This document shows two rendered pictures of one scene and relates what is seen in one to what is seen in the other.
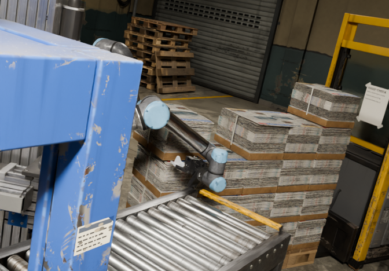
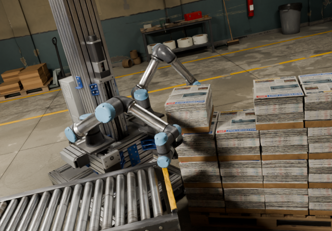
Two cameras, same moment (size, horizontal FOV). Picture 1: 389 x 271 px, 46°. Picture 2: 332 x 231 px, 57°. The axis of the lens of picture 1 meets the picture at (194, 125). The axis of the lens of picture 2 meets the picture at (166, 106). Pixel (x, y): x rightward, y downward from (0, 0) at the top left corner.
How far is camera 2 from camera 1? 1.86 m
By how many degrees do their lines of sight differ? 51
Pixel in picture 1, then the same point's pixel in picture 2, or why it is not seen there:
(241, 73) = not seen: outside the picture
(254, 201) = (279, 167)
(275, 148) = (288, 117)
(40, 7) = (72, 48)
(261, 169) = (278, 138)
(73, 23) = (92, 52)
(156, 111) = (100, 111)
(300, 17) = not seen: outside the picture
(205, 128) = (198, 107)
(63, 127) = not seen: outside the picture
